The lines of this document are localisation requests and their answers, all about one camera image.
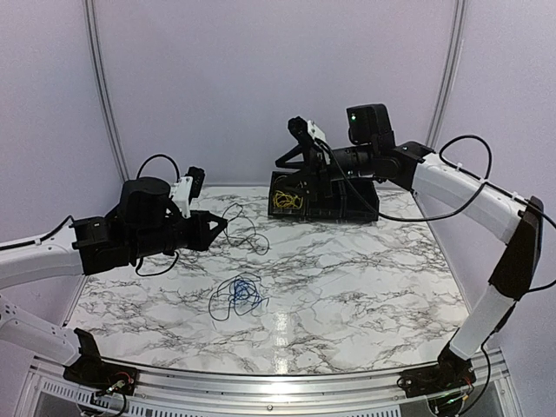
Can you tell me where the yellow wire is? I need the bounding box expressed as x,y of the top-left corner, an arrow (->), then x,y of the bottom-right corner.
272,186 -> 305,212

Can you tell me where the blue wire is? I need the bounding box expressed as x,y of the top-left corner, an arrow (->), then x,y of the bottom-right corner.
228,277 -> 270,316

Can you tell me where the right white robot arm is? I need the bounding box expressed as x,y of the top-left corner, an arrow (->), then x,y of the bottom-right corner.
275,104 -> 544,389

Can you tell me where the right aluminium frame post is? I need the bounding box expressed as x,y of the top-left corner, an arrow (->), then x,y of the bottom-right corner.
426,0 -> 468,149

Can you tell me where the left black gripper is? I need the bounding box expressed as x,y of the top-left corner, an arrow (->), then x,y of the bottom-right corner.
130,210 -> 228,260

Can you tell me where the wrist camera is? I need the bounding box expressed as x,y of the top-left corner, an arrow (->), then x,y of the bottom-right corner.
169,166 -> 205,218
288,116 -> 327,150

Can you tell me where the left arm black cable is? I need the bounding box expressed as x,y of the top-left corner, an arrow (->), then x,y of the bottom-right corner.
134,154 -> 182,277

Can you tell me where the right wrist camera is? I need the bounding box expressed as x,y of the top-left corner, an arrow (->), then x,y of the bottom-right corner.
288,116 -> 327,150

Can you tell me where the aluminium frame post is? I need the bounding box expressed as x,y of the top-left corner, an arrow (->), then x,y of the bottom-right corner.
83,0 -> 130,183
426,0 -> 468,149

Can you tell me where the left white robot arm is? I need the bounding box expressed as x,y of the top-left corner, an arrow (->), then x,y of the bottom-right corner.
1,175 -> 228,387

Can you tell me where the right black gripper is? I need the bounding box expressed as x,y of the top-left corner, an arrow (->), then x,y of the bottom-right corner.
272,142 -> 375,202

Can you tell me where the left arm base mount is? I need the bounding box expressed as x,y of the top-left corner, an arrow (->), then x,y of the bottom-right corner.
63,328 -> 138,395

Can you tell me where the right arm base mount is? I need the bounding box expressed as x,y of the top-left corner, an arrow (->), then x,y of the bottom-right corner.
397,344 -> 476,398

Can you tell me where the aluminium front rail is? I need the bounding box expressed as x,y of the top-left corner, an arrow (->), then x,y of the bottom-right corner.
15,350 -> 523,416

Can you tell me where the left aluminium frame post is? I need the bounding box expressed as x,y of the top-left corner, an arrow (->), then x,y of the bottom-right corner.
83,0 -> 130,183

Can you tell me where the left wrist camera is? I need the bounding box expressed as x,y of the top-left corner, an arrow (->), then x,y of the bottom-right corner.
169,166 -> 205,218

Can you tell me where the black compartment tray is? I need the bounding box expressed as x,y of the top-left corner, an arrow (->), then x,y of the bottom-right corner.
268,171 -> 379,223

